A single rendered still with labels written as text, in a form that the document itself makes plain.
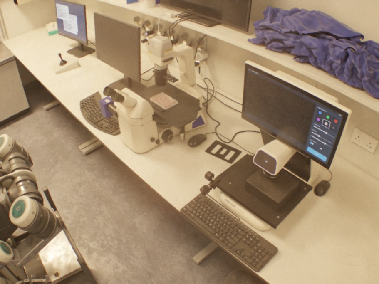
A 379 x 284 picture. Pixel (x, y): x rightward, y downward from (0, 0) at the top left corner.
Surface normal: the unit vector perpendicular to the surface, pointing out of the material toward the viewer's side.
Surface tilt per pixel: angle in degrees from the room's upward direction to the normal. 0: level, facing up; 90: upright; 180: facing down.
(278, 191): 0
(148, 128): 90
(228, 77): 90
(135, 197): 0
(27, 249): 23
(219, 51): 90
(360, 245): 0
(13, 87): 90
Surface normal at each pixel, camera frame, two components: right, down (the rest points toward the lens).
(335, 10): -0.73, 0.44
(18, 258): 0.52, -0.84
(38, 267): 0.00, -0.76
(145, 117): 0.69, 0.47
